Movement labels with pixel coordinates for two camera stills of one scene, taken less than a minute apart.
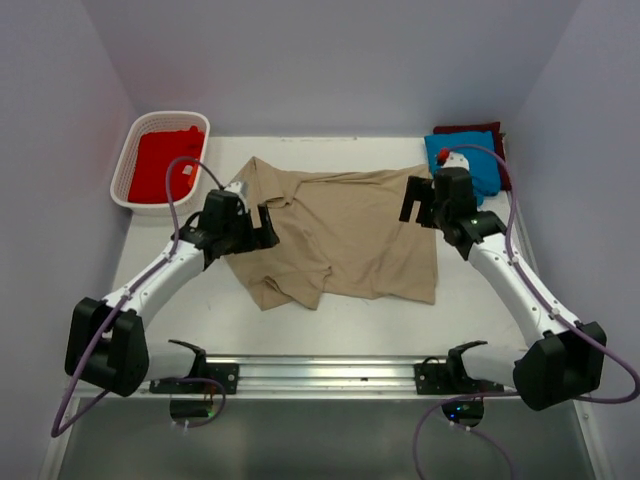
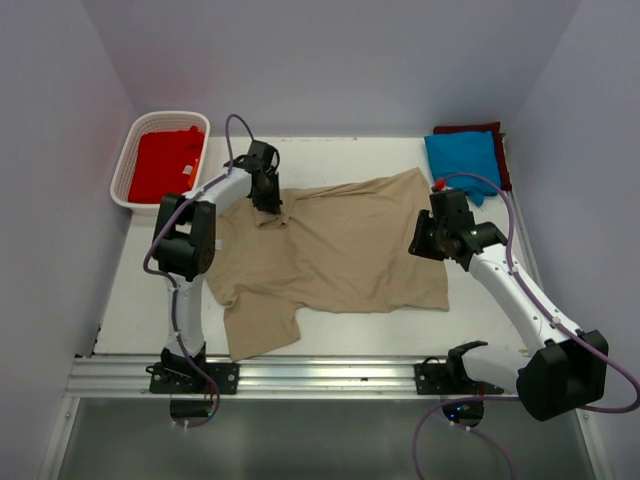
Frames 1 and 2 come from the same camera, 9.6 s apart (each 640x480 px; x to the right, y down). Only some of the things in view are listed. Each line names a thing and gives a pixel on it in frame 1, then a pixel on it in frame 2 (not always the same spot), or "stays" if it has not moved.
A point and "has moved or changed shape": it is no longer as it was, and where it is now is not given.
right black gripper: (419, 188) to (418, 246)
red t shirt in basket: (154, 153) stays
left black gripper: (263, 237) to (273, 203)
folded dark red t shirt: (495, 128) stays
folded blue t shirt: (482, 163) stays
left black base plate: (225, 373) stays
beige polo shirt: (339, 232) has moved or changed shape
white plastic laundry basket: (156, 122) stays
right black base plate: (450, 378) stays
